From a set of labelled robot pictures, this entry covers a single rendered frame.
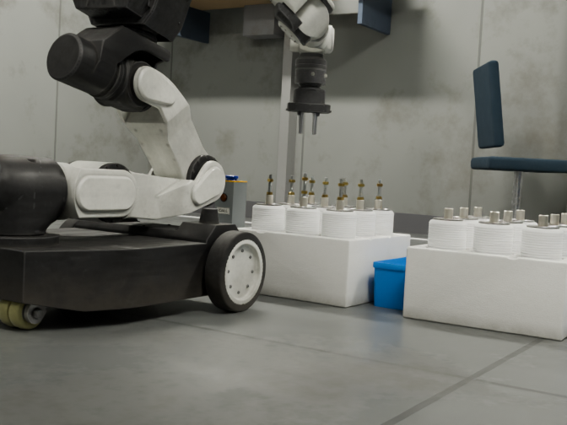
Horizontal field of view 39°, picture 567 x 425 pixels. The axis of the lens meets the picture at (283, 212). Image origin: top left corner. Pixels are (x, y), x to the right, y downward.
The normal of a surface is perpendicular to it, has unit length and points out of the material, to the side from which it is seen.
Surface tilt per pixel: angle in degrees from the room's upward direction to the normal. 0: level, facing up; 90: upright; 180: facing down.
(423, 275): 90
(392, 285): 92
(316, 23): 118
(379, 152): 90
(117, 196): 90
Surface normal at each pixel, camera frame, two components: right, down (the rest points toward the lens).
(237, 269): 0.84, 0.07
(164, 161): -0.45, 0.63
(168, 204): 0.55, 0.26
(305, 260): -0.55, 0.02
